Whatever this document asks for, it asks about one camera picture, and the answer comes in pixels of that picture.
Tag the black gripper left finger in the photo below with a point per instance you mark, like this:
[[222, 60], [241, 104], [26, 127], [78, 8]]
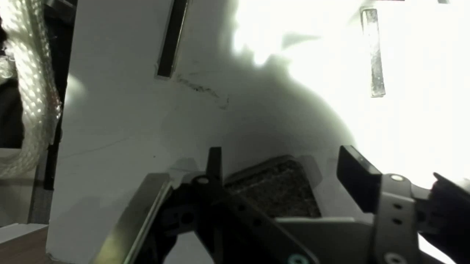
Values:
[[214, 162]]

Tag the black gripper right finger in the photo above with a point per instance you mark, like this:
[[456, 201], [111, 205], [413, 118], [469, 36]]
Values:
[[359, 177]]

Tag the white table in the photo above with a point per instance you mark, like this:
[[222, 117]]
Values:
[[122, 121]]

